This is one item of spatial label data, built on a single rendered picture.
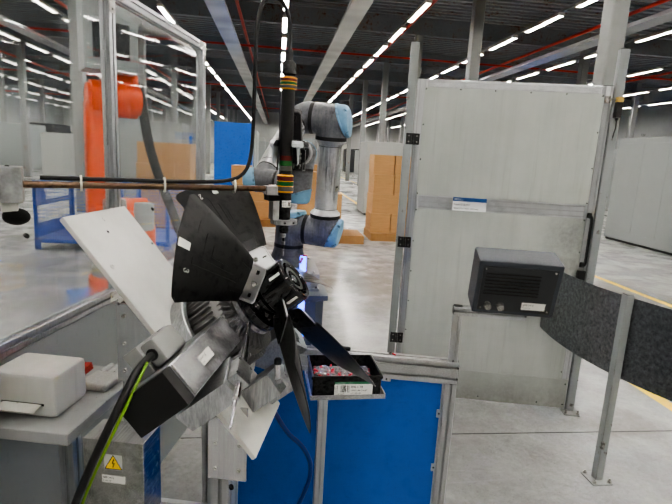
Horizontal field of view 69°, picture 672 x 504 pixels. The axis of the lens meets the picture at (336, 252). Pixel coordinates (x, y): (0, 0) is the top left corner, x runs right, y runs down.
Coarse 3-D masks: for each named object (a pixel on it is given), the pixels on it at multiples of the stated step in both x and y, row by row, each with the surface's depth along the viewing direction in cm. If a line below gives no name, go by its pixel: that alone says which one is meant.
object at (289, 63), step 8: (288, 48) 121; (288, 56) 121; (288, 64) 120; (288, 72) 121; (280, 200) 127; (288, 200) 127; (280, 208) 127; (288, 208) 128; (280, 216) 128; (288, 216) 128; (280, 232) 129
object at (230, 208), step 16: (192, 192) 129; (208, 192) 131; (224, 192) 134; (240, 192) 138; (224, 208) 130; (240, 208) 133; (240, 224) 129; (256, 224) 131; (240, 240) 126; (256, 240) 127
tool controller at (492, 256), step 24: (480, 264) 155; (504, 264) 154; (528, 264) 154; (552, 264) 154; (480, 288) 159; (504, 288) 157; (528, 288) 157; (552, 288) 156; (504, 312) 162; (528, 312) 160; (552, 312) 160
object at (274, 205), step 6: (270, 186) 124; (276, 186) 125; (264, 192) 126; (270, 192) 125; (276, 192) 125; (264, 198) 127; (270, 198) 124; (276, 198) 125; (270, 204) 127; (276, 204) 126; (270, 210) 127; (276, 210) 126; (270, 216) 127; (276, 216) 127; (270, 222) 129; (276, 222) 126; (282, 222) 126; (288, 222) 126; (294, 222) 128
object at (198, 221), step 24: (192, 216) 98; (216, 216) 104; (192, 240) 97; (216, 240) 103; (192, 264) 97; (216, 264) 103; (240, 264) 110; (192, 288) 97; (216, 288) 104; (240, 288) 111
